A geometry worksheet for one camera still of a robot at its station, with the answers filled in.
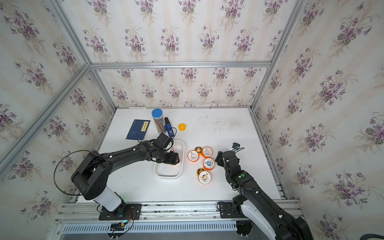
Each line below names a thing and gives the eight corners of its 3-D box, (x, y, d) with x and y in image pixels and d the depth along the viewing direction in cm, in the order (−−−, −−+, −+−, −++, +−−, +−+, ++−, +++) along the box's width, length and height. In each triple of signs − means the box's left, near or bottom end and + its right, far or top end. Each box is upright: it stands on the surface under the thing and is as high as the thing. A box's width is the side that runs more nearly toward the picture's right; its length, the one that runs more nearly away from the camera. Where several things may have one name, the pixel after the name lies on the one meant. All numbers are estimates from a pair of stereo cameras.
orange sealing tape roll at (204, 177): (198, 184, 83) (199, 182, 80) (198, 173, 87) (198, 171, 84) (211, 184, 83) (211, 182, 80) (210, 173, 87) (210, 171, 84)
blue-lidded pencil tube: (156, 134, 105) (151, 116, 90) (158, 127, 110) (152, 108, 94) (165, 134, 106) (161, 116, 90) (166, 127, 110) (162, 108, 95)
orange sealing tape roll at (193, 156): (188, 162, 91) (188, 160, 89) (188, 152, 96) (188, 150, 94) (199, 162, 91) (199, 160, 89) (198, 152, 96) (199, 150, 94)
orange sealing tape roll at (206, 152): (201, 157, 93) (201, 156, 91) (201, 148, 97) (201, 146, 95) (212, 157, 93) (213, 156, 91) (212, 148, 97) (212, 146, 95)
